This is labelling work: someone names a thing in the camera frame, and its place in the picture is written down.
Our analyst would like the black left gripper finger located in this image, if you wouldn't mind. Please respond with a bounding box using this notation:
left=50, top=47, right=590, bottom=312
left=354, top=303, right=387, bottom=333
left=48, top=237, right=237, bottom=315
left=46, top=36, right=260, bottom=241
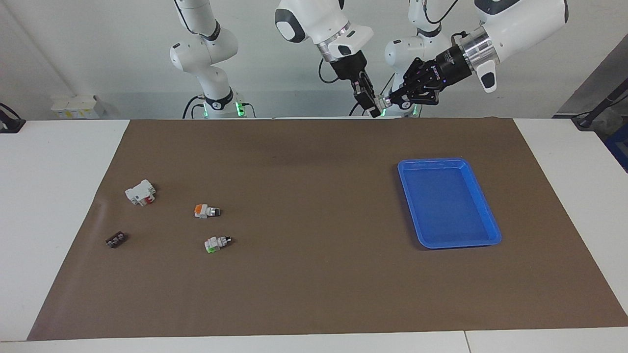
left=390, top=83, right=418, bottom=105
left=399, top=95, right=439, bottom=109

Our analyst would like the blue plastic tray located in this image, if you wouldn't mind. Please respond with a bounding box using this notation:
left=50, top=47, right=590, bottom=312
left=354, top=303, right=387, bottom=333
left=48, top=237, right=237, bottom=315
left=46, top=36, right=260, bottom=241
left=397, top=157, right=502, bottom=250

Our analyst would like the black stand pole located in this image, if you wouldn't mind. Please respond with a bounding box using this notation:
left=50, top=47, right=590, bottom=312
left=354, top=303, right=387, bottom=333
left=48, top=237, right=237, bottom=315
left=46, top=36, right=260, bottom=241
left=572, top=78, right=628, bottom=131

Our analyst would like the brown table mat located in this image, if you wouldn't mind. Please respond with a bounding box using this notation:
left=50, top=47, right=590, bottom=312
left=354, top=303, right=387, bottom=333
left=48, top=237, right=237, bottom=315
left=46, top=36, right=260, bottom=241
left=27, top=117, right=628, bottom=342

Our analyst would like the blue crate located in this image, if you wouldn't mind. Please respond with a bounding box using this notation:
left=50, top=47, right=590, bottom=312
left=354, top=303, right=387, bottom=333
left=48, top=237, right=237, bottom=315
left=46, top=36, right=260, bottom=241
left=604, top=134, right=628, bottom=174

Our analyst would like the white block red mark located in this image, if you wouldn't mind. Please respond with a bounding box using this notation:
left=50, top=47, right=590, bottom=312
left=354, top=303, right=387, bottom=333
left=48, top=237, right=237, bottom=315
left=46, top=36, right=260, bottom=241
left=125, top=179, right=157, bottom=207

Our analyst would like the white box yellow label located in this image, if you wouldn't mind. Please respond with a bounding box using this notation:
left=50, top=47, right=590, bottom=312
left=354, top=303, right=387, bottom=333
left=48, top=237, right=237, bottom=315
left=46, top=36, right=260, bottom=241
left=51, top=95, right=106, bottom=120

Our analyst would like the black base power cable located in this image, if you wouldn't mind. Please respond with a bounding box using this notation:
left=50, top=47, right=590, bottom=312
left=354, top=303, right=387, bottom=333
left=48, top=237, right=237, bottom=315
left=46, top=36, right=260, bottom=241
left=182, top=95, right=205, bottom=120
left=349, top=74, right=396, bottom=118

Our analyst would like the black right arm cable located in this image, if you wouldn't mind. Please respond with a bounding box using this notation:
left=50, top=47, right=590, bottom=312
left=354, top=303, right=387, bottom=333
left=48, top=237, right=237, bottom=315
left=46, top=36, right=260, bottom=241
left=318, top=58, right=340, bottom=85

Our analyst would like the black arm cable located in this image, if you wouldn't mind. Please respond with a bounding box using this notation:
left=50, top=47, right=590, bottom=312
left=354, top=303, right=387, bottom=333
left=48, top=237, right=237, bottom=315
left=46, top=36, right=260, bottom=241
left=423, top=0, right=467, bottom=50
left=318, top=58, right=340, bottom=85

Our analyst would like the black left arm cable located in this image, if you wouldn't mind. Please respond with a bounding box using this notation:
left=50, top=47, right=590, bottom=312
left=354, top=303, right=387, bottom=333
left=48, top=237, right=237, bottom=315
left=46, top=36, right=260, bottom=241
left=423, top=0, right=467, bottom=50

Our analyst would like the white switch green block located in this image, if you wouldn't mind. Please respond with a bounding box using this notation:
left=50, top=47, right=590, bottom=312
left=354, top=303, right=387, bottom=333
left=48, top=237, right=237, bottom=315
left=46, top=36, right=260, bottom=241
left=204, top=235, right=232, bottom=254

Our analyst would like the black clamp mount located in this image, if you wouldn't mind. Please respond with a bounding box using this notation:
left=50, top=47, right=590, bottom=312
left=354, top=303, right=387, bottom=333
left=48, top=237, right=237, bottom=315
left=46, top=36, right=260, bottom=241
left=0, top=102, right=26, bottom=134

